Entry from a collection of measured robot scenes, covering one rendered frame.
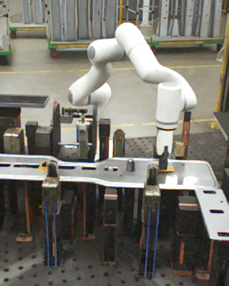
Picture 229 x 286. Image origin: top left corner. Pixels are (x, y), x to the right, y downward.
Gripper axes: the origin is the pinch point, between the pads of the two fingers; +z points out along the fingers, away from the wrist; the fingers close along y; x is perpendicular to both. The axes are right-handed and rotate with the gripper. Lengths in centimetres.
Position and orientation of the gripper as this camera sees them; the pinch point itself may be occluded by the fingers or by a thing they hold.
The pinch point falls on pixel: (163, 163)
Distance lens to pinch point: 152.7
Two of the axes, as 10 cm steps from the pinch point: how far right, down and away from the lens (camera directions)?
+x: 10.0, 0.4, -0.2
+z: -0.3, 9.2, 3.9
